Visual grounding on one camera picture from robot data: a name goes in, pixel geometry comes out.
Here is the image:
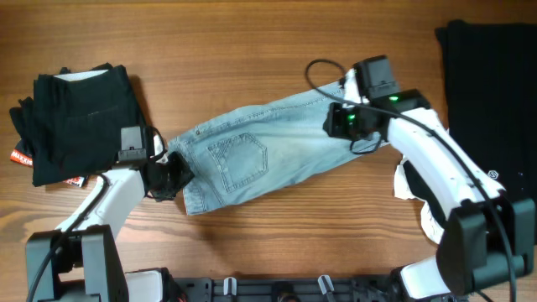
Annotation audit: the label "light blue denim shorts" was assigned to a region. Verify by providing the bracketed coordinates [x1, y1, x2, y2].
[168, 83, 379, 215]

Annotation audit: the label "black garment stack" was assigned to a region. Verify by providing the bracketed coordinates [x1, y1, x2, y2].
[9, 64, 146, 187]

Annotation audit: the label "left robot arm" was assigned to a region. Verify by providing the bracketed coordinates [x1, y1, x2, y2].
[25, 126, 193, 302]

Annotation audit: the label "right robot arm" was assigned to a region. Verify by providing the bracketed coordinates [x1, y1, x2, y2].
[323, 55, 535, 301]

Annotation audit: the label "white and black garment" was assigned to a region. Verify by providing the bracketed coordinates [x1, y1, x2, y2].
[394, 156, 446, 244]

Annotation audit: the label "orange Maxxis label card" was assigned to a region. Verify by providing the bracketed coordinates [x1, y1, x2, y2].
[10, 149, 87, 188]

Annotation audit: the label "black shirt with logo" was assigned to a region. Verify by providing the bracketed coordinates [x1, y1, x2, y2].
[434, 18, 537, 244]

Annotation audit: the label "right black cable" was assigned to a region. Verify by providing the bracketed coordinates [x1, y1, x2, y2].
[305, 58, 518, 302]

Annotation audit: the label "black cable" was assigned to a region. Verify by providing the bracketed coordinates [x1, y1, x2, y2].
[25, 174, 110, 302]
[305, 58, 518, 302]

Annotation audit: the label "left black cable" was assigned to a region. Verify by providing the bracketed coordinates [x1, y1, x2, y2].
[25, 174, 110, 302]

